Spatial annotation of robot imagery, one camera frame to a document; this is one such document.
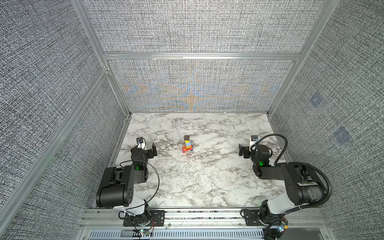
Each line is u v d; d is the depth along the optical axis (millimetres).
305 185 458
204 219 746
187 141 878
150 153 835
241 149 861
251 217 734
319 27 751
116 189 450
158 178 875
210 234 701
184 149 947
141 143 777
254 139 806
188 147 899
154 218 732
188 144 882
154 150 856
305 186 451
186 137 856
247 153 842
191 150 975
